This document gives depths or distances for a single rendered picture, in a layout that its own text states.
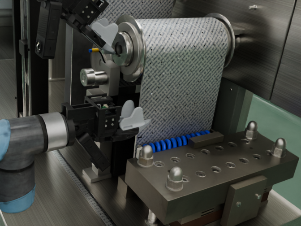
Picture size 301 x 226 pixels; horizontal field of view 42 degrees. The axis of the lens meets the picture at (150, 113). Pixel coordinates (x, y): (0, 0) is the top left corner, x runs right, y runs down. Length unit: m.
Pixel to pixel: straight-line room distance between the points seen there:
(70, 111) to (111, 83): 0.16
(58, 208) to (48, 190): 0.07
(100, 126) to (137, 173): 0.13
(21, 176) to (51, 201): 0.19
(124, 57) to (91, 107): 0.14
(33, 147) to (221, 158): 0.43
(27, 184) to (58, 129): 0.13
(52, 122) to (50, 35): 0.17
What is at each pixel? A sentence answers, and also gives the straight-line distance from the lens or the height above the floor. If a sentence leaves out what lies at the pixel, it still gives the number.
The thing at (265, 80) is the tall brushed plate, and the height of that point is 1.19.
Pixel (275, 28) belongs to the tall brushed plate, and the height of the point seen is 1.31.
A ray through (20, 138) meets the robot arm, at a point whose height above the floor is 1.13.
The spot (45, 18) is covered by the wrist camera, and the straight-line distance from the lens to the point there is 0.79.
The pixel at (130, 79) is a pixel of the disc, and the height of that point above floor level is 1.19.
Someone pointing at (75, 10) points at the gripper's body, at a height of 1.34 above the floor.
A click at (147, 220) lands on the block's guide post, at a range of 0.91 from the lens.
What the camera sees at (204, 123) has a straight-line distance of 1.03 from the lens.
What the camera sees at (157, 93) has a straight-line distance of 0.89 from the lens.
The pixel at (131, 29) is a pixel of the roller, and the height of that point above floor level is 1.30.
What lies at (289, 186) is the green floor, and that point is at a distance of 2.91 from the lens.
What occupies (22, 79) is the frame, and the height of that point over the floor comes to 1.03.
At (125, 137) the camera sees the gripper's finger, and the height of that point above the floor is 1.09.
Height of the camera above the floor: 1.50
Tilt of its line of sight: 25 degrees down
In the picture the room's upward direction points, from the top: 7 degrees clockwise
